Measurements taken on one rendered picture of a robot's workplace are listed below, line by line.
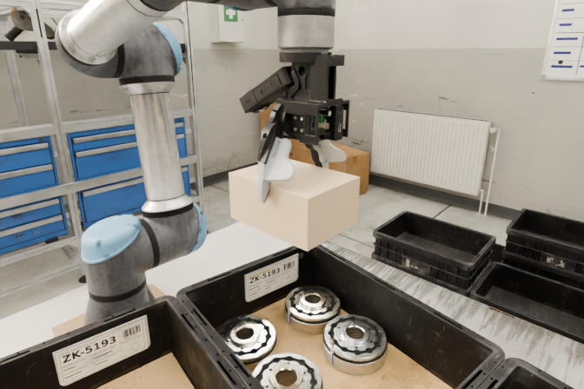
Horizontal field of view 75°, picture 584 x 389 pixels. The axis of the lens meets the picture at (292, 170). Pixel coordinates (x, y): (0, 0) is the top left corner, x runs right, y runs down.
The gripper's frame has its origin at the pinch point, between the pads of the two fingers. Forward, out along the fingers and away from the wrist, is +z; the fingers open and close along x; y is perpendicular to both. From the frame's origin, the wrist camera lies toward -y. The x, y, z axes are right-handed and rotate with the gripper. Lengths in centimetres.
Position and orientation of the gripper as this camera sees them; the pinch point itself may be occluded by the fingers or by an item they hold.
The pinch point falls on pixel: (293, 188)
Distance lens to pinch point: 58.2
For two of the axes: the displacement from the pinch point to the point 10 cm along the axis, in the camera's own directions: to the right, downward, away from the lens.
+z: -0.1, 9.5, 3.0
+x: 6.8, -2.2, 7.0
